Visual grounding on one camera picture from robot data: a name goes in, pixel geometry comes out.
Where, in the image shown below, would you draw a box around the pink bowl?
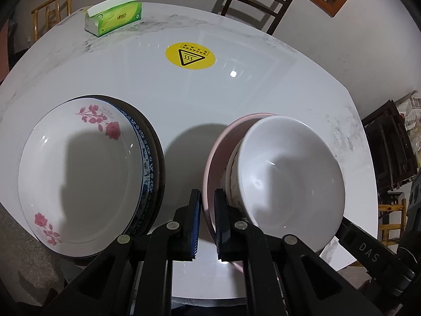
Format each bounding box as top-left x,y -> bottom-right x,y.
202,112 -> 329,274

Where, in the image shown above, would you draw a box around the person's grey trousers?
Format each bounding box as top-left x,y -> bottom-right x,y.
171,296 -> 247,316

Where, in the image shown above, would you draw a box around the white bowl with dark print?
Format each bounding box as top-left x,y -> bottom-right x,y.
237,115 -> 346,254

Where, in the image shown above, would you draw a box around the bamboo chair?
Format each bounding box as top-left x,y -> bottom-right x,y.
31,0 -> 76,40

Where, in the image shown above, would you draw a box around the round yellow warning sticker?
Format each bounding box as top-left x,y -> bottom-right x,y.
165,42 -> 216,70

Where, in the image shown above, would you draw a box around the light wooden stool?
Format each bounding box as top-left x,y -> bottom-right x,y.
378,199 -> 407,247

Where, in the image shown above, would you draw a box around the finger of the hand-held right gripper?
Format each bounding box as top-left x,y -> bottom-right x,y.
335,215 -> 400,272

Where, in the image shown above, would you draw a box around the dark wooden furniture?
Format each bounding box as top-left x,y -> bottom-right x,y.
362,100 -> 421,191

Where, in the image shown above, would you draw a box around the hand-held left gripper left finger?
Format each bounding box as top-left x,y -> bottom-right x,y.
48,189 -> 202,316

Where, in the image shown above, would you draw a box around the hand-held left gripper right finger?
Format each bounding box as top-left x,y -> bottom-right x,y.
214,188 -> 384,316

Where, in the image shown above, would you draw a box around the white plate with pink flowers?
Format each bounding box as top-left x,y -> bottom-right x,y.
18,97 -> 147,257

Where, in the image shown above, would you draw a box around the large blue floral plate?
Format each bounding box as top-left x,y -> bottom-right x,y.
89,95 -> 165,265

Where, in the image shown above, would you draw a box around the newspaper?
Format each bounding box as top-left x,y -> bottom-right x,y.
396,94 -> 421,132

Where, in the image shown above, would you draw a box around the green tissue pack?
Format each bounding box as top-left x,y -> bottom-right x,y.
84,0 -> 143,37

